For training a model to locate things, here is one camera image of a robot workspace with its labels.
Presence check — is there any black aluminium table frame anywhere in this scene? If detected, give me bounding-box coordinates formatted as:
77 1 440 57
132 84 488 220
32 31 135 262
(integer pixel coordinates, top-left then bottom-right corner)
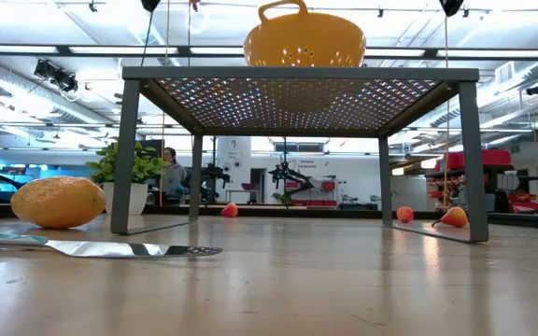
0 200 538 231

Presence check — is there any grey perforated metal shelf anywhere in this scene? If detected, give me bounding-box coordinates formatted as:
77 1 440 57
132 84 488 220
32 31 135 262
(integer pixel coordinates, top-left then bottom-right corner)
110 65 489 245

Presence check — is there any black hanging cable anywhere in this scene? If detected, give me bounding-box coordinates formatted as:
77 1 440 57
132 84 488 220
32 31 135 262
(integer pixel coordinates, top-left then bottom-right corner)
140 9 154 67

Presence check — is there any yellow plastic colander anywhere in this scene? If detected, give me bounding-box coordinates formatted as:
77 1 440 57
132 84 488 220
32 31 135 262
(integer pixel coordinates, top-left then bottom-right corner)
243 0 367 68

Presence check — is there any black overhead rail beam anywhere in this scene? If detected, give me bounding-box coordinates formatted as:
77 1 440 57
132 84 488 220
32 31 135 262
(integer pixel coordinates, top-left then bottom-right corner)
0 44 538 61

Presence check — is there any large yellow orange mango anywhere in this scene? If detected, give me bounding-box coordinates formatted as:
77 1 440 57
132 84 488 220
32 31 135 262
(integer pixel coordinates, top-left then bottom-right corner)
9 175 107 230

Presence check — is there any red storage rack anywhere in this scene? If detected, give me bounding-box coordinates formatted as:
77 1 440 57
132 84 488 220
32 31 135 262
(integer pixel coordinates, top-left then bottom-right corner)
425 148 538 216

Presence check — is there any person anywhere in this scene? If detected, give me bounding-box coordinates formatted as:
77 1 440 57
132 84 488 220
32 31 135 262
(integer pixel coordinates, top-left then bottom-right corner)
160 147 191 206

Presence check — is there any small orange yellow pear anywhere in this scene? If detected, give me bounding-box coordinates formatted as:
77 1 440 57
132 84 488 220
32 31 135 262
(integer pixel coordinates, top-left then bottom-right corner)
432 206 470 230

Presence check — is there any potted green plant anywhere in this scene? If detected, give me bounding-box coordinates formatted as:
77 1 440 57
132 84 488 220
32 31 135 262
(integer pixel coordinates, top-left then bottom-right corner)
85 141 170 217

